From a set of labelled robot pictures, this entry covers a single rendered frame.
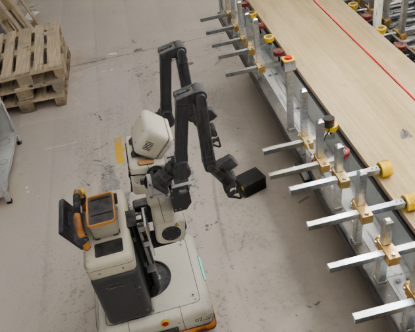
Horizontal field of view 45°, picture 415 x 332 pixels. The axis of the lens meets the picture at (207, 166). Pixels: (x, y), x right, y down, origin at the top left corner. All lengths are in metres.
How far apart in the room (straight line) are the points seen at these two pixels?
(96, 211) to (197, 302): 0.78
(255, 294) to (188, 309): 0.53
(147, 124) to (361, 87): 1.55
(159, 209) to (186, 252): 0.66
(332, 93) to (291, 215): 0.96
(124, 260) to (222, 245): 1.15
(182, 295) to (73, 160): 2.11
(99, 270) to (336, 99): 1.74
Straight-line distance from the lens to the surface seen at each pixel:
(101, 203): 2.72
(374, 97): 3.26
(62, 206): 2.73
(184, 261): 3.14
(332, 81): 3.41
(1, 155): 4.88
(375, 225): 2.82
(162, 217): 2.61
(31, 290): 3.74
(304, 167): 2.77
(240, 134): 4.49
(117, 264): 2.58
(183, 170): 2.23
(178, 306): 2.95
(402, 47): 3.82
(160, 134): 2.31
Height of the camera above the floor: 2.66
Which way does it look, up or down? 39 degrees down
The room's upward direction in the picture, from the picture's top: 10 degrees counter-clockwise
